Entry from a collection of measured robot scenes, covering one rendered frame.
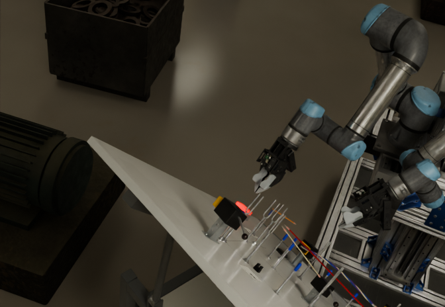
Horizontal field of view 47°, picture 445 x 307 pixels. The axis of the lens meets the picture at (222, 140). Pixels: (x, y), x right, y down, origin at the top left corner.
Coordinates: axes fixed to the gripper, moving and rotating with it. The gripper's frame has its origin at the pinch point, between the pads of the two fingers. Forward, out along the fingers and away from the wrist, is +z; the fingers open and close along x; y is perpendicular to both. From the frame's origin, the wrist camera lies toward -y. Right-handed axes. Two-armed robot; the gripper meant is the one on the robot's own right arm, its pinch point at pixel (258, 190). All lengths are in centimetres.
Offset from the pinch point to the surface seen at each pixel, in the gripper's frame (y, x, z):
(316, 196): -171, -46, 20
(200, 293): -0.3, 4.7, 42.5
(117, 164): 74, 5, -2
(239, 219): 59, 29, -7
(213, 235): 60, 27, -1
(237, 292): 73, 45, -2
